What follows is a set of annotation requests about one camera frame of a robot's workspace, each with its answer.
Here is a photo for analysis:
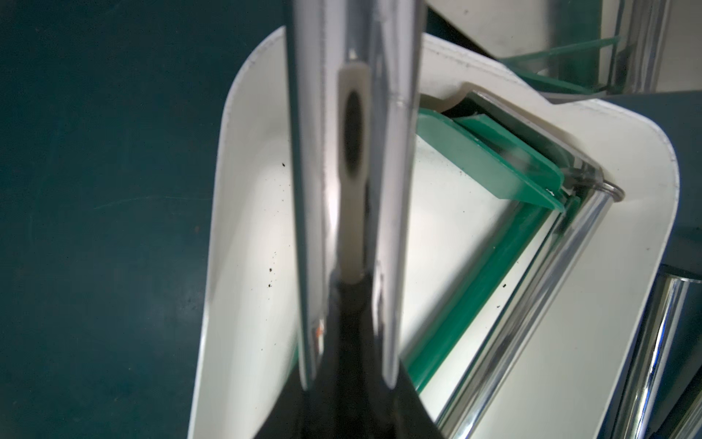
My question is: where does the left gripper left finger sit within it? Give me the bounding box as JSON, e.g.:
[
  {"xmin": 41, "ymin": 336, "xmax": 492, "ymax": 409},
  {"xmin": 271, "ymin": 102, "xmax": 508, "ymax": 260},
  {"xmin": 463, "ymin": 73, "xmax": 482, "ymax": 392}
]
[{"xmin": 254, "ymin": 378, "xmax": 303, "ymax": 439}]

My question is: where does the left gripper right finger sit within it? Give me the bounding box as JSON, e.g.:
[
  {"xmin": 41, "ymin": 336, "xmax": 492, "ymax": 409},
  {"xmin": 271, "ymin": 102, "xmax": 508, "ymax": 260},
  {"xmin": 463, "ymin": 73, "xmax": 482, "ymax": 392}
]
[{"xmin": 393, "ymin": 364, "xmax": 444, "ymax": 439}]

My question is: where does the green hoe red grip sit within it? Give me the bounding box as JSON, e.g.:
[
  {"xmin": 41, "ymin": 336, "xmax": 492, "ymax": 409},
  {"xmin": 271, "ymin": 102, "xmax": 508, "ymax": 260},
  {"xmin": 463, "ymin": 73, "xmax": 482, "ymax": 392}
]
[
  {"xmin": 417, "ymin": 109, "xmax": 564, "ymax": 212},
  {"xmin": 402, "ymin": 112, "xmax": 582, "ymax": 393}
]

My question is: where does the white storage box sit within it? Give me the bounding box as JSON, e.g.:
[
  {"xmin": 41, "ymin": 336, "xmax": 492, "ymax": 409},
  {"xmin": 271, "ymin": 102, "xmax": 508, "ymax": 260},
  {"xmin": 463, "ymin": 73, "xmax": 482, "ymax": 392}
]
[{"xmin": 188, "ymin": 29, "xmax": 679, "ymax": 438}]

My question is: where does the green table mat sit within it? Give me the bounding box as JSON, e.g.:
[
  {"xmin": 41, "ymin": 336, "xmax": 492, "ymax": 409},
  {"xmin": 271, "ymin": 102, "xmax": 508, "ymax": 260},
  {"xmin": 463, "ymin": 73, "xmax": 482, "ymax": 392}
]
[{"xmin": 1, "ymin": 1, "xmax": 701, "ymax": 438}]

